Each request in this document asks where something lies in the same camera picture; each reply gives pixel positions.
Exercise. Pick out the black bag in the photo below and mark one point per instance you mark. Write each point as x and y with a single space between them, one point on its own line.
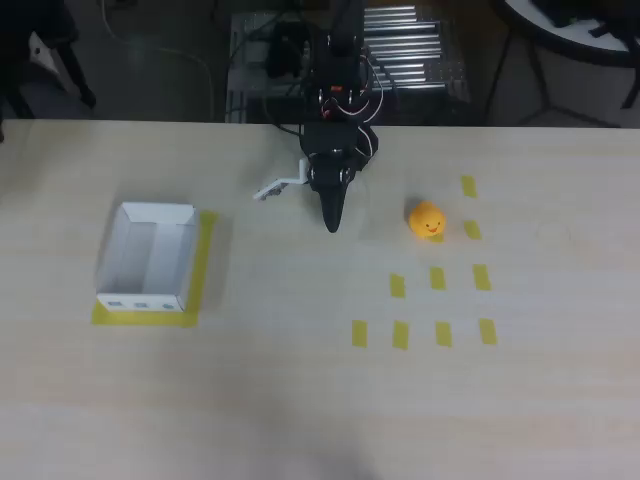
560 12

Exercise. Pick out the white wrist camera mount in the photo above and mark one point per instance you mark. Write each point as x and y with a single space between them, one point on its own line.
277 187

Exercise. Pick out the yellow tape frame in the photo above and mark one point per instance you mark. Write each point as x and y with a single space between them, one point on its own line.
201 260

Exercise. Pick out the black office chair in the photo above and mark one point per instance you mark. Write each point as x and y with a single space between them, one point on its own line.
15 30

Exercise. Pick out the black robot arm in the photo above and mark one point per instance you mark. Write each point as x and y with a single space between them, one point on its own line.
345 65

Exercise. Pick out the black bulky device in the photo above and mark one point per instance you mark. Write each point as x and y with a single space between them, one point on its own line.
285 50

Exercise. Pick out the round white table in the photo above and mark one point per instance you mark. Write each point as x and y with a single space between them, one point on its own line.
575 35

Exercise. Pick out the orange rubber duck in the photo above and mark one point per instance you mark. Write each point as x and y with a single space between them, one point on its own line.
426 220

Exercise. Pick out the white cardboard box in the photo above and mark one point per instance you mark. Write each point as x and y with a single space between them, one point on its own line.
165 260

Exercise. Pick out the aluminium roller rack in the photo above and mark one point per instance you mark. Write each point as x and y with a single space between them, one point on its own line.
415 50

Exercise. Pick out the yellow tape mark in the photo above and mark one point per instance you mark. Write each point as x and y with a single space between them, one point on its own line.
472 230
469 186

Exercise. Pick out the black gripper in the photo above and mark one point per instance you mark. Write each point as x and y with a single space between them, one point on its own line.
328 184

